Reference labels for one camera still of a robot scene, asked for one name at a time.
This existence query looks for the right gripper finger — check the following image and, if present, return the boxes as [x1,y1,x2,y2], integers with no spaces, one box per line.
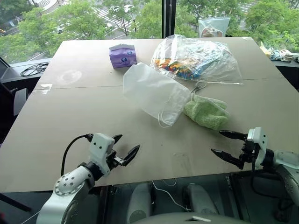
[219,129,247,141]
[210,148,245,170]

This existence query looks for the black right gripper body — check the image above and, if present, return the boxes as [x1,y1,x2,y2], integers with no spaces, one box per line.
[239,137,260,164]

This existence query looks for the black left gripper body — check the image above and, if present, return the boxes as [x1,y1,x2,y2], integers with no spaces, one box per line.
[107,150,125,169]

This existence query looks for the green cloth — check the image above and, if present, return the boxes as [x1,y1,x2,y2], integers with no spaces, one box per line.
[183,94,230,131]

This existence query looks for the clear bag of colourful items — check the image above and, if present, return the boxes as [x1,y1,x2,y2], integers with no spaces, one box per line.
[150,34,244,85]

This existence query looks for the clear bag with toys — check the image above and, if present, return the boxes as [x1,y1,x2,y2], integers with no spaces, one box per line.
[198,17,231,38]

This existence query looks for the grey rounded robot leg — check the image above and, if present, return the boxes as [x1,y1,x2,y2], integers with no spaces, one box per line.
[183,183,220,216]
[127,182,153,224]

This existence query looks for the grey robot torso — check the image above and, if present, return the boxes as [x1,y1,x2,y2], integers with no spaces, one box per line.
[139,211,241,224]

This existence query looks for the purple tissue pack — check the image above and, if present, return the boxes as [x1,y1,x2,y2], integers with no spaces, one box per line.
[108,43,137,70]

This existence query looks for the pile of small cloths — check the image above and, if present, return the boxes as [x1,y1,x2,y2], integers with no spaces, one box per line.
[258,41,299,63]

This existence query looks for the black chair with grey panel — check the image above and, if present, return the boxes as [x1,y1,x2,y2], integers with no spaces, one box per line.
[0,56,29,143]

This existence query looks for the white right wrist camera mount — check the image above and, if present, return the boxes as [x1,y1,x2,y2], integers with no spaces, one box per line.
[247,126,269,170]

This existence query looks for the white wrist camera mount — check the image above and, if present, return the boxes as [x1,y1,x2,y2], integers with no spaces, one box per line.
[89,133,116,175]
[247,126,269,170]

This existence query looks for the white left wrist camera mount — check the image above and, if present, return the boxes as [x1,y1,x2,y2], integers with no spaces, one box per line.
[89,133,116,175]

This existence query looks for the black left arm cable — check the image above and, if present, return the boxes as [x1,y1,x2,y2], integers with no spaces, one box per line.
[61,133,94,176]

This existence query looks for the white translucent drawstring bag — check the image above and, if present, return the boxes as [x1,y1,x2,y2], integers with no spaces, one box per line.
[122,62,207,128]

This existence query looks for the thin white string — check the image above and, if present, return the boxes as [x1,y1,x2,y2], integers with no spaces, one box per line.
[151,178,192,212]

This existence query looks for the black coiled cables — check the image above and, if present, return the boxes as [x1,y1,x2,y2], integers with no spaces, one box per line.
[20,62,50,77]

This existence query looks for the black window frame post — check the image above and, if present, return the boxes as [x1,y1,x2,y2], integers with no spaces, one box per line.
[161,0,177,39]

